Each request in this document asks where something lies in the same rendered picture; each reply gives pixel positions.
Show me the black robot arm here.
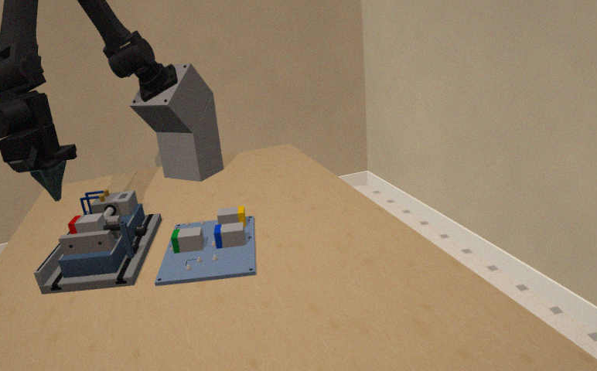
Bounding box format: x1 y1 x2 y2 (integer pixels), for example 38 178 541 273
0 0 178 172

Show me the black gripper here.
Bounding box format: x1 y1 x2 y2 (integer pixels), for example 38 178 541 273
28 144 77 201

